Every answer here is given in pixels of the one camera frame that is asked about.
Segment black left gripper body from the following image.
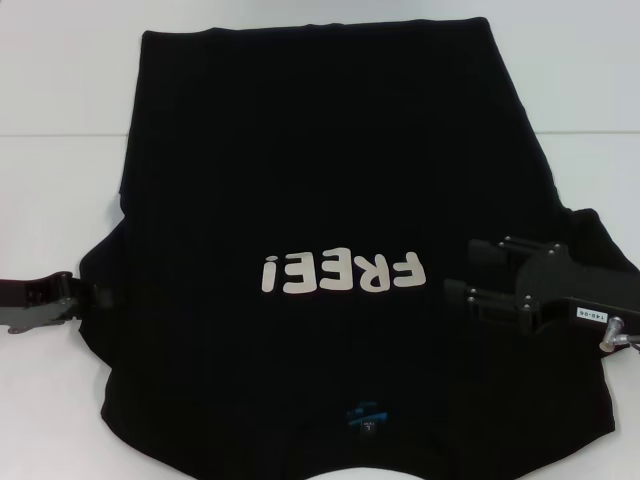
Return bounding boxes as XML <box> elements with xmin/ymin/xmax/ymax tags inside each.
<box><xmin>0</xmin><ymin>269</ymin><xmax>76</xmax><ymax>335</ymax></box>

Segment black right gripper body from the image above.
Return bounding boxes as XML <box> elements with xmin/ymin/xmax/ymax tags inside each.
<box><xmin>514</xmin><ymin>249</ymin><xmax>640</xmax><ymax>335</ymax></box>

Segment black shirt with FREE print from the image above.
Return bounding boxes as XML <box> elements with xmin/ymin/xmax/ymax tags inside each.
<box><xmin>79</xmin><ymin>17</ymin><xmax>640</xmax><ymax>480</ymax></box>

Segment right arm plug with cable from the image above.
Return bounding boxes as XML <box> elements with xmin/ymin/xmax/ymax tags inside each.
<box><xmin>599</xmin><ymin>317</ymin><xmax>640</xmax><ymax>354</ymax></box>

